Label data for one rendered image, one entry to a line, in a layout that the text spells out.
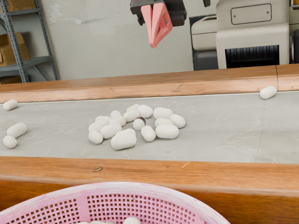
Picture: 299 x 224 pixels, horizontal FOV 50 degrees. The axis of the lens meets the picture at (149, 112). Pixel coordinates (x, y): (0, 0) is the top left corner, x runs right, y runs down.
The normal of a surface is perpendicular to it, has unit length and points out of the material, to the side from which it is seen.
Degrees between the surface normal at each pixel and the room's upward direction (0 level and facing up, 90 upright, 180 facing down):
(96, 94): 45
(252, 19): 98
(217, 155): 0
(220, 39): 98
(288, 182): 0
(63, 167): 0
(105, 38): 90
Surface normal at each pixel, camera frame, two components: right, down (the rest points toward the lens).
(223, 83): -0.33, -0.40
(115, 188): -0.24, 0.11
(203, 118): -0.15, -0.93
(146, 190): -0.44, 0.11
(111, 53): -0.37, 0.37
